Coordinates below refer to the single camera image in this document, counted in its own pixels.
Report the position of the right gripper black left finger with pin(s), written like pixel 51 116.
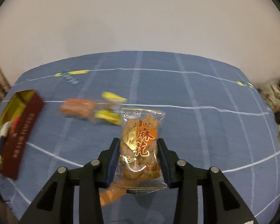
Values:
pixel 55 201

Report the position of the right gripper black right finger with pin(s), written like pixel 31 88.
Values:
pixel 221 202

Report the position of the twisted dough snack packet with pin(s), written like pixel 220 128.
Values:
pixel 139 168

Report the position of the brown cake snack packet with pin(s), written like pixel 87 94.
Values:
pixel 78 108

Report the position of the yellow edged clear snack packet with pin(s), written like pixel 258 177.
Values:
pixel 109 108

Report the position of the orange white tape marker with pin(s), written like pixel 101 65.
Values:
pixel 111 195

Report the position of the blue grid tablecloth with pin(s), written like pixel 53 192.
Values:
pixel 210 121

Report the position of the red gold toffee tin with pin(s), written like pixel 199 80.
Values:
pixel 23 110

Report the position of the yellow label tape right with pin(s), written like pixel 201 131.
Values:
pixel 243 83

